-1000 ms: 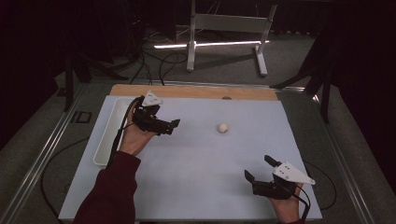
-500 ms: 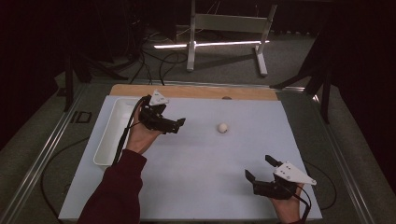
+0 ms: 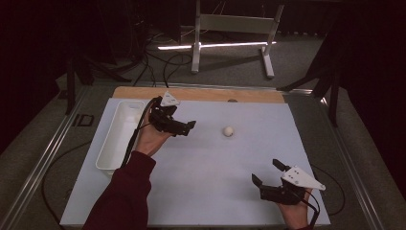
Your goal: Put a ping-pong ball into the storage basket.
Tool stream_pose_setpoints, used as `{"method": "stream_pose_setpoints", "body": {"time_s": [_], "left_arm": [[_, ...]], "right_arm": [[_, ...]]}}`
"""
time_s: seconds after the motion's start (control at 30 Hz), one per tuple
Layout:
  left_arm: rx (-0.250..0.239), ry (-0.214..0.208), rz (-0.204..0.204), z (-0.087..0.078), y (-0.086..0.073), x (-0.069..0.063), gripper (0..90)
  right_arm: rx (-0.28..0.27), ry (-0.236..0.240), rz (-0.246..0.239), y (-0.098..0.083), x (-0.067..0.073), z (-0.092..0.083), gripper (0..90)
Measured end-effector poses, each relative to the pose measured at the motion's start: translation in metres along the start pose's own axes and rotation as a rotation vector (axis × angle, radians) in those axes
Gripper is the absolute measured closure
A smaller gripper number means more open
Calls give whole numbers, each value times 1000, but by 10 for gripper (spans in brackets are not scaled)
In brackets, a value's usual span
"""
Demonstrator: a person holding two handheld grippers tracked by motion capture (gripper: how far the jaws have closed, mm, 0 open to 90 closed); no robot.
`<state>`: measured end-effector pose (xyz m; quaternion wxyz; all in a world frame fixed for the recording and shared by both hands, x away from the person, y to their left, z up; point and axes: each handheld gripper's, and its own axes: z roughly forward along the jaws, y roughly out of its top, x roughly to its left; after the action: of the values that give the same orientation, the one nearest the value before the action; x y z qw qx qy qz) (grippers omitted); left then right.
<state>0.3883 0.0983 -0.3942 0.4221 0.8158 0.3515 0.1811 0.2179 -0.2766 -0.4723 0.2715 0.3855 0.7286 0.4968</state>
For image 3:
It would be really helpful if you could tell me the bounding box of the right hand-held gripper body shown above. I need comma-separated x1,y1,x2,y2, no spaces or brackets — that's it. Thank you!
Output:
259,165,327,205

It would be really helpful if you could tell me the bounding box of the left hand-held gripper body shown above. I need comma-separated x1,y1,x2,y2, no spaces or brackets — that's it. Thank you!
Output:
147,91,190,135

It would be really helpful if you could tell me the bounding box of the white plastic bin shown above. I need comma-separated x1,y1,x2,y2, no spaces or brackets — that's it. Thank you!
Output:
95,100,146,176

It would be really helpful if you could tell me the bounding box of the person's right hand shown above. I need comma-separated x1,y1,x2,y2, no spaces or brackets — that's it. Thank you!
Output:
277,188,314,230

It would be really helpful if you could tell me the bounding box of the person's left hand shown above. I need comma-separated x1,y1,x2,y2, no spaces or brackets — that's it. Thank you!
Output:
135,106,175,157

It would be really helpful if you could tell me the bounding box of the pale blue table mat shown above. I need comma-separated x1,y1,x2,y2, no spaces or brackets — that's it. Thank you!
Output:
59,97,331,228

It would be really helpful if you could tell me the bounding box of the black stand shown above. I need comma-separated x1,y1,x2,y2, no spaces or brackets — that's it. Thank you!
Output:
277,32,344,127
65,54,132,116

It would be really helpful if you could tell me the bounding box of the bright light strip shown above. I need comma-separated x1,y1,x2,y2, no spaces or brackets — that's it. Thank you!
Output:
157,40,278,51

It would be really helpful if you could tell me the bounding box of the white metal stand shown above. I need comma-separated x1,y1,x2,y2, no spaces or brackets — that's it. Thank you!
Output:
190,0,285,80

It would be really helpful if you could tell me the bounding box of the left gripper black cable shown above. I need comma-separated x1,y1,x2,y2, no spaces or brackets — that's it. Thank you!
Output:
120,96,161,170

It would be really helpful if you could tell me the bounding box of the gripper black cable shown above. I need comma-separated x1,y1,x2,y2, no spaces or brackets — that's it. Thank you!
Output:
298,191,321,230
120,96,161,170

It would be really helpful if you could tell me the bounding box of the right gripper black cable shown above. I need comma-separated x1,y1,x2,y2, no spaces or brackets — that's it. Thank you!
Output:
298,191,321,230

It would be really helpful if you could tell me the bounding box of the black floor cable bundle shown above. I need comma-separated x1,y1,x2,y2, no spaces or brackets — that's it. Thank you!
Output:
132,32,192,89

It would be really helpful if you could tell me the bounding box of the metal floor rail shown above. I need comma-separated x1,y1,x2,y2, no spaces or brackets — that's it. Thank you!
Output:
0,85,90,230
319,95,386,230

